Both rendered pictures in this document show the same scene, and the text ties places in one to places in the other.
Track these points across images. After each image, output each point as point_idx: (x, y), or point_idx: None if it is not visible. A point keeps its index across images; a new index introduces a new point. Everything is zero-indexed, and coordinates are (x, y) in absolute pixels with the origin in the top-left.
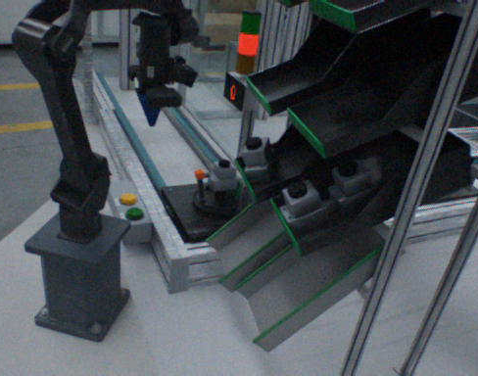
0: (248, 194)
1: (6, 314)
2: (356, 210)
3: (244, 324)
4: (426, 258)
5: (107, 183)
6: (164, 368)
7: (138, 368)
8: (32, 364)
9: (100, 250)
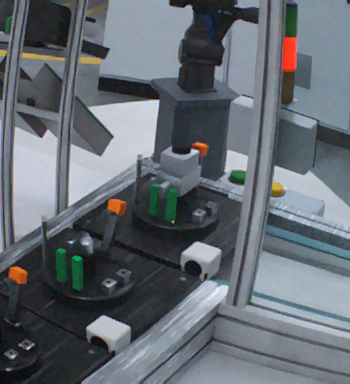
0: (161, 249)
1: (231, 157)
2: None
3: (48, 209)
4: None
5: (182, 44)
6: (80, 168)
7: (97, 163)
8: None
9: (162, 83)
